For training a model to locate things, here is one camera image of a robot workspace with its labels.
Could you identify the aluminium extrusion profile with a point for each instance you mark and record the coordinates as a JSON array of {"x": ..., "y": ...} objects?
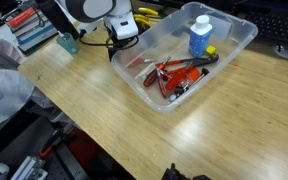
[{"x": 29, "y": 168}]

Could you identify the small white ball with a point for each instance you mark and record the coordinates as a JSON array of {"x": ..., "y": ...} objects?
[{"x": 173, "y": 98}]

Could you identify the red box under table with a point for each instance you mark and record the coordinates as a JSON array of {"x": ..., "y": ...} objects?
[{"x": 84, "y": 148}]

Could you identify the white plastic sheet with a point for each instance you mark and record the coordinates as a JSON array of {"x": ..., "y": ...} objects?
[{"x": 4, "y": 86}]

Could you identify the black computer keyboard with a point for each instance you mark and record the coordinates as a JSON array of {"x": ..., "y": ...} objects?
[{"x": 277, "y": 25}]

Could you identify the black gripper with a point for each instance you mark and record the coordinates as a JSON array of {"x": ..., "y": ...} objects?
[{"x": 117, "y": 45}]

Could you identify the stack of books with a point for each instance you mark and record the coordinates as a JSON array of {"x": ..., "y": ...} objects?
[{"x": 34, "y": 31}]

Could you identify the small black block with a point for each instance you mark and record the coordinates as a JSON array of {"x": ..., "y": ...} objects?
[{"x": 179, "y": 91}]

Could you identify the clear plastic storage container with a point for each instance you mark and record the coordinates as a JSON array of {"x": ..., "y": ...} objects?
[{"x": 150, "y": 40}]

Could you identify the teal plastic cup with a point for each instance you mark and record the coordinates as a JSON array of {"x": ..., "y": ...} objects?
[{"x": 69, "y": 44}]

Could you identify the grey monitor stand base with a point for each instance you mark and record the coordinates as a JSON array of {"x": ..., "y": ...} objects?
[{"x": 285, "y": 51}]

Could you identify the black device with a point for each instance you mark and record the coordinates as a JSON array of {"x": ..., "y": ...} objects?
[{"x": 177, "y": 175}]

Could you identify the long orange black pliers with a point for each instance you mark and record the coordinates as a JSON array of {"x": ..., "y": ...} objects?
[{"x": 200, "y": 61}]

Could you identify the black round knob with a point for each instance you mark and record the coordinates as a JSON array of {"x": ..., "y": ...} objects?
[{"x": 205, "y": 71}]

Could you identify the small yellow cube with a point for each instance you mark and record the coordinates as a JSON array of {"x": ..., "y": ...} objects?
[{"x": 211, "y": 50}]

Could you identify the white blue plastic bottle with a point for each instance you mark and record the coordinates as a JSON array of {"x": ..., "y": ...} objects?
[{"x": 200, "y": 36}]

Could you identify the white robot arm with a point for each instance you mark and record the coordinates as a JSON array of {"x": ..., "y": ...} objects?
[{"x": 97, "y": 10}]

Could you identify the red flat case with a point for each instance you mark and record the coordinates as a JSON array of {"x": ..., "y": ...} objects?
[{"x": 21, "y": 18}]

